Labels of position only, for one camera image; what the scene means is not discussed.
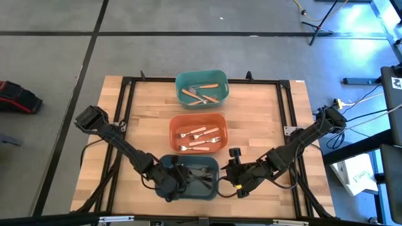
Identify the black metal table frame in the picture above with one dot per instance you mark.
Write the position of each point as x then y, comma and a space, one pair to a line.
150, 79

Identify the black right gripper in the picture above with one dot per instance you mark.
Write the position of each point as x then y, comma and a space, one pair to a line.
246, 177

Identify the dark blue plastic bin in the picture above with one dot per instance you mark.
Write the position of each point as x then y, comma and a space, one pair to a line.
201, 193

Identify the black rig crossbar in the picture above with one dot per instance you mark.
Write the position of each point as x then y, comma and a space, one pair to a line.
63, 218

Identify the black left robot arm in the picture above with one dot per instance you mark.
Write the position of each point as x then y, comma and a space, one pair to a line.
125, 147

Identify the black frame clamp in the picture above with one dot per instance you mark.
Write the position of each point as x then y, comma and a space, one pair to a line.
249, 75
143, 75

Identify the teal plastic bin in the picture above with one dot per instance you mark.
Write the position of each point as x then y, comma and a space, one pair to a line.
216, 78

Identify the yellow power plug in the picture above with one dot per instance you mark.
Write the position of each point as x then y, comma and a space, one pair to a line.
338, 103

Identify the black tripod stand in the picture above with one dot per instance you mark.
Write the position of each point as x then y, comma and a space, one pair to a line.
320, 26

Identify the orange plastic bin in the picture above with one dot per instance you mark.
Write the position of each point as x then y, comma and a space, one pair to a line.
179, 120

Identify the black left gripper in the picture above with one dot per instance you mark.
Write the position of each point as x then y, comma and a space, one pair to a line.
169, 183

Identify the red and black bag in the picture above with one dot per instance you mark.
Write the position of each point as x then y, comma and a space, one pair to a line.
17, 97

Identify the black side table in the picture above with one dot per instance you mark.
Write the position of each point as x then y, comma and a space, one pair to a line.
392, 110

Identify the black support beam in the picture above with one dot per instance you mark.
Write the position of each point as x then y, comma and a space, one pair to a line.
358, 149

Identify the white cardboard box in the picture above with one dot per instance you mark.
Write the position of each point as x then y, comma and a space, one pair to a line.
355, 175

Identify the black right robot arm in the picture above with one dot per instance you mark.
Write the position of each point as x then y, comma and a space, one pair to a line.
301, 141

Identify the silver frame bracket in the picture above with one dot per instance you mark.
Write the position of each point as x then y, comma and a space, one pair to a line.
289, 130

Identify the dark grey metal fork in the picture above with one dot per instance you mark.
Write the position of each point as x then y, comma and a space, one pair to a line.
201, 180

